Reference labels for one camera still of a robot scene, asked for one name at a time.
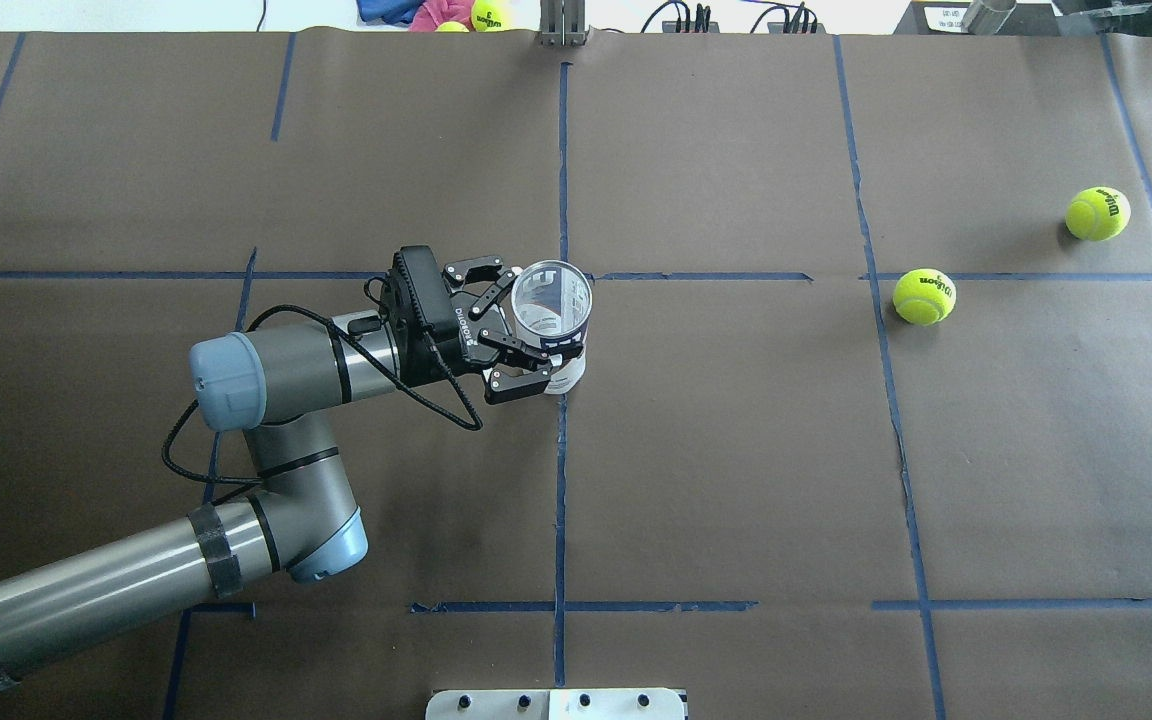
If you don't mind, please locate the pink cloth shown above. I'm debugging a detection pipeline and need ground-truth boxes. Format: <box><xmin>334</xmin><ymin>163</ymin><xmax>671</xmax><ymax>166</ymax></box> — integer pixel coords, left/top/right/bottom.
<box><xmin>408</xmin><ymin>0</ymin><xmax>473</xmax><ymax>32</ymax></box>

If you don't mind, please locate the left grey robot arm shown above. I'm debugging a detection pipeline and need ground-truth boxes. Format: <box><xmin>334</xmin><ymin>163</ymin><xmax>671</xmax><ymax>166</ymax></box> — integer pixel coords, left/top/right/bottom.
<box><xmin>0</xmin><ymin>245</ymin><xmax>593</xmax><ymax>692</ymax></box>

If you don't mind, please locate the aluminium frame post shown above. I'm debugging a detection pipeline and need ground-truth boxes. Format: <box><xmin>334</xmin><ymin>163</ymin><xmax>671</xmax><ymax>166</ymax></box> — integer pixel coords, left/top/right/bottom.
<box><xmin>538</xmin><ymin>0</ymin><xmax>589</xmax><ymax>47</ymax></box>

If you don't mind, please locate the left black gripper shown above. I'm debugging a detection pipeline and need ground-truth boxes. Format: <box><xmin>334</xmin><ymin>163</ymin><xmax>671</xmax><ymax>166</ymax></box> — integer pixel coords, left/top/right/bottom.
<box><xmin>384</xmin><ymin>245</ymin><xmax>558</xmax><ymax>406</ymax></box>

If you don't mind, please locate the clear tennis ball can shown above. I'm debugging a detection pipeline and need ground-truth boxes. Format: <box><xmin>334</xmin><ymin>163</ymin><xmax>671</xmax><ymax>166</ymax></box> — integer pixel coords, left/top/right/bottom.
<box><xmin>509</xmin><ymin>260</ymin><xmax>593</xmax><ymax>395</ymax></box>

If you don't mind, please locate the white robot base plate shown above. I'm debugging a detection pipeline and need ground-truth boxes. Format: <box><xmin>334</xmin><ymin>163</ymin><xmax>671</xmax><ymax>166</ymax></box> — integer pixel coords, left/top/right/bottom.
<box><xmin>424</xmin><ymin>687</ymin><xmax>690</xmax><ymax>719</ymax></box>

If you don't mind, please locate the yellow tennis ball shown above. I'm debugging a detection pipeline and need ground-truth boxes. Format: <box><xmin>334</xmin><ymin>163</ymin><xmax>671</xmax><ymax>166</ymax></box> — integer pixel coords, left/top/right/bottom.
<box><xmin>892</xmin><ymin>268</ymin><xmax>957</xmax><ymax>327</ymax></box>
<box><xmin>1064</xmin><ymin>185</ymin><xmax>1132</xmax><ymax>242</ymax></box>
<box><xmin>470</xmin><ymin>0</ymin><xmax>516</xmax><ymax>32</ymax></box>

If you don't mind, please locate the blue cloth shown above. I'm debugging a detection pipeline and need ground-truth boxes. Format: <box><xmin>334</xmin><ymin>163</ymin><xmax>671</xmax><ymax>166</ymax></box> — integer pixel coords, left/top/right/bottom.
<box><xmin>356</xmin><ymin>0</ymin><xmax>424</xmax><ymax>26</ymax></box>

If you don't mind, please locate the black cable plug right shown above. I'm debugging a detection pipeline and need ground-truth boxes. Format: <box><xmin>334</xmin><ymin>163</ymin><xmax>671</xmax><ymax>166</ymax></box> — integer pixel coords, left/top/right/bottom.
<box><xmin>749</xmin><ymin>1</ymin><xmax>826</xmax><ymax>35</ymax></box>

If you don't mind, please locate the silver metal cup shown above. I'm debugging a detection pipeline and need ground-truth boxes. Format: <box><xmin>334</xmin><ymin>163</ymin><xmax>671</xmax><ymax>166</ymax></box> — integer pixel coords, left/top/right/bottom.
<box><xmin>961</xmin><ymin>0</ymin><xmax>1018</xmax><ymax>37</ymax></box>

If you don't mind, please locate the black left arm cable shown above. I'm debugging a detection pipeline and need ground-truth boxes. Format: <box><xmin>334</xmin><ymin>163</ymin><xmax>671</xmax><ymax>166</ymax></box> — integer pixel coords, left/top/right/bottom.
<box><xmin>161</xmin><ymin>276</ymin><xmax>485</xmax><ymax>501</ymax></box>

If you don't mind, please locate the yellow tennis ball on cloth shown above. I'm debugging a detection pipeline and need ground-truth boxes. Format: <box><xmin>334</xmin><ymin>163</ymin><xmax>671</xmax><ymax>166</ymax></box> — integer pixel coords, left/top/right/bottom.
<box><xmin>470</xmin><ymin>0</ymin><xmax>516</xmax><ymax>32</ymax></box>

